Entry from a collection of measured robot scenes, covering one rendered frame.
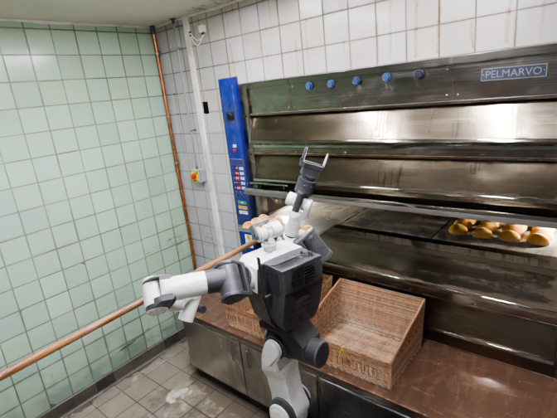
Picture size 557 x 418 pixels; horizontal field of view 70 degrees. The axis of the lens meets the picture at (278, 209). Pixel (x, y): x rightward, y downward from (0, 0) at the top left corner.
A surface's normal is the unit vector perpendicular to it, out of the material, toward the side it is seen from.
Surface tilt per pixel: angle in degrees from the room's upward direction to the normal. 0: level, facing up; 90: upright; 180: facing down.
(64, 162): 90
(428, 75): 90
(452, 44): 90
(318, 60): 90
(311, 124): 70
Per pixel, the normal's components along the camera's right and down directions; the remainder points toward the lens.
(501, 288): -0.63, -0.06
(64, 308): 0.77, 0.11
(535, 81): -0.63, 0.28
